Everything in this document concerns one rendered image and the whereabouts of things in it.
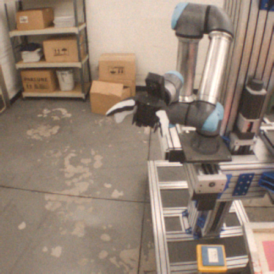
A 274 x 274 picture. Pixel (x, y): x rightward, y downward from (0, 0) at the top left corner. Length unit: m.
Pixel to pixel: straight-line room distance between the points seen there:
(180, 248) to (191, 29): 1.61
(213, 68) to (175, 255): 1.51
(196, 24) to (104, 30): 3.50
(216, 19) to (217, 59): 0.16
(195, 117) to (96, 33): 3.75
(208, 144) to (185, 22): 0.54
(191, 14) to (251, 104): 0.54
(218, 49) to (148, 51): 3.53
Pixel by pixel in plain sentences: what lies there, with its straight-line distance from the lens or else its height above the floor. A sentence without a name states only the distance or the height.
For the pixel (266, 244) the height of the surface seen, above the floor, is 0.96.
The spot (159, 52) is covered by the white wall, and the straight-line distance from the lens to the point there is 4.40.
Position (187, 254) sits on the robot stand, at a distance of 2.05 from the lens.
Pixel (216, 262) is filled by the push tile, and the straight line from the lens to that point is 1.19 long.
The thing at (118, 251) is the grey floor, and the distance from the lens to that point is 2.26.
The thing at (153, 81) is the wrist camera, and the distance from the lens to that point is 0.63.
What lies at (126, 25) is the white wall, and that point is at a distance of 4.33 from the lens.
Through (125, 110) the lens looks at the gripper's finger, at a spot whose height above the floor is 1.67.
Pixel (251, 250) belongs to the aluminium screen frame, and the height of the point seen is 0.99.
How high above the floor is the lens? 1.99
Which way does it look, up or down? 35 degrees down
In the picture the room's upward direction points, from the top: straight up
